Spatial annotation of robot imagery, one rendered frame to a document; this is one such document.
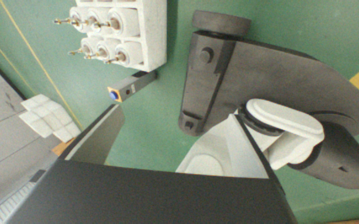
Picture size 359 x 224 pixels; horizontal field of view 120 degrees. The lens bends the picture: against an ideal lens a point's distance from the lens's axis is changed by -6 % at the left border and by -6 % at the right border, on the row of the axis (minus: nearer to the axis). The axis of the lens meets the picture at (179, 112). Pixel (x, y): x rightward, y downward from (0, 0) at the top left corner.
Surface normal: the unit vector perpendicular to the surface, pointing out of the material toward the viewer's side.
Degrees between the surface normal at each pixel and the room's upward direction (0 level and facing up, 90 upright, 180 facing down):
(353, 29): 0
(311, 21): 0
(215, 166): 90
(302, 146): 0
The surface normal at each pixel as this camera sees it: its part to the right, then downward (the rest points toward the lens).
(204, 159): 0.11, -0.73
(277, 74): -0.41, 0.58
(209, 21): -0.60, 0.51
